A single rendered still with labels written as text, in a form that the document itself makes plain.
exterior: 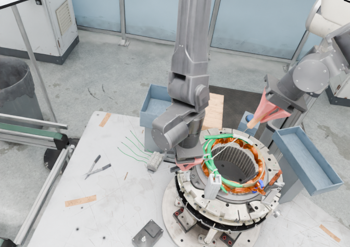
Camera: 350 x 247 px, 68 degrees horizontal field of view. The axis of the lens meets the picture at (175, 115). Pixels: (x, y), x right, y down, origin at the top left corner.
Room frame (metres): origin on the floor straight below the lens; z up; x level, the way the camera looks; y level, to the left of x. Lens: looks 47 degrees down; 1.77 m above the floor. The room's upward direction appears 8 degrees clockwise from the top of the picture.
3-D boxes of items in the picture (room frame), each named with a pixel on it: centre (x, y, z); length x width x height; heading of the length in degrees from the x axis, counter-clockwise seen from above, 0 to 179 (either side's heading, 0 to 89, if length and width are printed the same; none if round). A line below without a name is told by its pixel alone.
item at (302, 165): (0.57, -0.47, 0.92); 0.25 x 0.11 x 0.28; 22
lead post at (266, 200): (0.35, -0.29, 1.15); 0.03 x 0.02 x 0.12; 82
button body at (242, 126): (0.73, -0.30, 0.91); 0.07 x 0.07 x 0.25; 68
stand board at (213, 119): (0.73, -0.08, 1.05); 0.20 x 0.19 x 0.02; 86
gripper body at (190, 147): (0.41, -0.04, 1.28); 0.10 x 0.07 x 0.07; 16
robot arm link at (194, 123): (0.40, -0.03, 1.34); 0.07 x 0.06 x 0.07; 141
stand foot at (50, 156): (1.08, 0.79, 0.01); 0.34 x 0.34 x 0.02
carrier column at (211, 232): (0.33, -0.18, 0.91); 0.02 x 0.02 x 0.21
